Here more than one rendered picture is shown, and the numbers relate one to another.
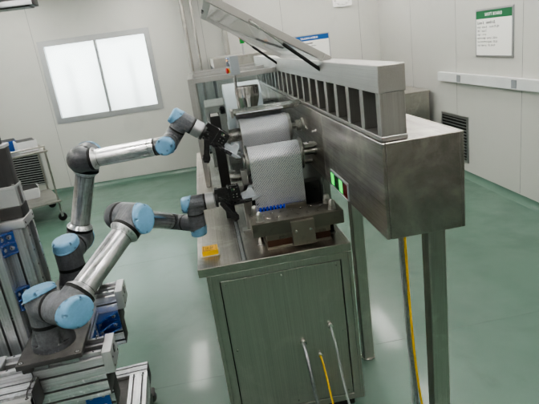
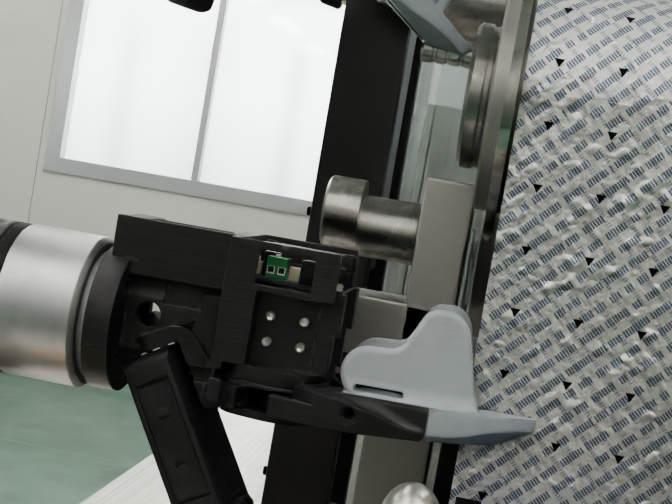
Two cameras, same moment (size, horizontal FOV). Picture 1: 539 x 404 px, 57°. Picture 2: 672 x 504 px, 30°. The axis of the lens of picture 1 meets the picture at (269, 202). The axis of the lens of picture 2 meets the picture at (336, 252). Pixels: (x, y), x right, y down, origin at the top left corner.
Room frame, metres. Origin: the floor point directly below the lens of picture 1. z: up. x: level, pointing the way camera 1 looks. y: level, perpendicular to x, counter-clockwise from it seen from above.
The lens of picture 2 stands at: (1.60, 0.00, 1.19)
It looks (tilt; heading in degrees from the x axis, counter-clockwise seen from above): 3 degrees down; 13
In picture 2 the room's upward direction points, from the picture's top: 10 degrees clockwise
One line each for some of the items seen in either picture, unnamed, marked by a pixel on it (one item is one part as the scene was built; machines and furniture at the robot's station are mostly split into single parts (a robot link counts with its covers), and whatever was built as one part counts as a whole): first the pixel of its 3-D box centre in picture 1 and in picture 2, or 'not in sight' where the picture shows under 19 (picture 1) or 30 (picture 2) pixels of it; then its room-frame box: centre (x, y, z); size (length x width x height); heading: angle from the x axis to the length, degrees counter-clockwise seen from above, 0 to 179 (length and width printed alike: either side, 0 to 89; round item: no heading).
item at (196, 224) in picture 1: (194, 224); not in sight; (2.17, 0.35, 1.01); 0.11 x 0.08 x 0.11; 57
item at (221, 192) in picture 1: (228, 195); (228, 321); (2.18, 0.18, 1.12); 0.12 x 0.08 x 0.09; 96
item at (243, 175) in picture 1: (244, 200); (372, 448); (2.28, 0.12, 1.05); 0.06 x 0.05 x 0.31; 96
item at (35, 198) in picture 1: (27, 180); not in sight; (6.16, 2.96, 0.51); 0.91 x 0.58 x 1.02; 30
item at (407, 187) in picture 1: (310, 119); not in sight; (2.94, -0.30, 1.29); 3.10 x 0.28 x 0.30; 6
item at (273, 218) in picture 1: (294, 218); not in sight; (2.09, -0.10, 1.00); 0.40 x 0.16 x 0.06; 96
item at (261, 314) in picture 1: (258, 246); not in sight; (3.19, 0.12, 0.43); 2.52 x 0.64 x 0.86; 6
